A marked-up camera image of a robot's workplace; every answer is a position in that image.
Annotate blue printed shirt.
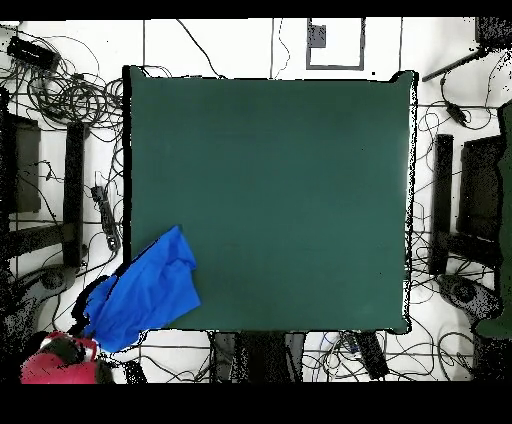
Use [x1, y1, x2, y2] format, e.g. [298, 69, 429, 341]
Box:
[81, 224, 202, 354]

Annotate dark flat panel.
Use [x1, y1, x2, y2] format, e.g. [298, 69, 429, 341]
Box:
[0, 113, 42, 215]
[456, 134, 506, 243]

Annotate black round stand base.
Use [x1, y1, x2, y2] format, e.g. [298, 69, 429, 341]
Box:
[39, 264, 78, 292]
[436, 273, 503, 321]

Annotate black power strip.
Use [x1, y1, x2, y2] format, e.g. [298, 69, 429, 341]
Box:
[90, 184, 122, 252]
[351, 331, 390, 380]

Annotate black upright bar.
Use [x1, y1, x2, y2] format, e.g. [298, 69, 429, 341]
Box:
[62, 121, 86, 268]
[429, 133, 454, 277]

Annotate dark green table cloth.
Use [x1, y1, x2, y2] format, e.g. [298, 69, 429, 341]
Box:
[119, 64, 420, 335]

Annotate black electronics box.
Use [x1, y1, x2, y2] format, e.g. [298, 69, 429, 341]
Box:
[6, 35, 62, 73]

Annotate small grey square plate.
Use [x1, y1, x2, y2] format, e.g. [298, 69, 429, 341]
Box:
[308, 24, 328, 49]

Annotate black power adapter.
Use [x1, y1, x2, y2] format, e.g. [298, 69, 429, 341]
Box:
[444, 101, 470, 126]

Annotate black slanted rod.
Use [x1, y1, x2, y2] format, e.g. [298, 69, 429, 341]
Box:
[421, 46, 487, 83]

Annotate black corner equipment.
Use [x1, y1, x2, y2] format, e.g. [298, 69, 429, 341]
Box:
[474, 16, 512, 51]

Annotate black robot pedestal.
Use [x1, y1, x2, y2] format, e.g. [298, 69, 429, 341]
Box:
[210, 331, 307, 383]

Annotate tangled black cables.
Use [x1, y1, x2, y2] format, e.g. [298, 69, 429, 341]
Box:
[0, 23, 126, 141]

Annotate grey rectangular floor frame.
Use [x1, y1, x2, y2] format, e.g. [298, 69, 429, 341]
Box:
[306, 17, 366, 72]

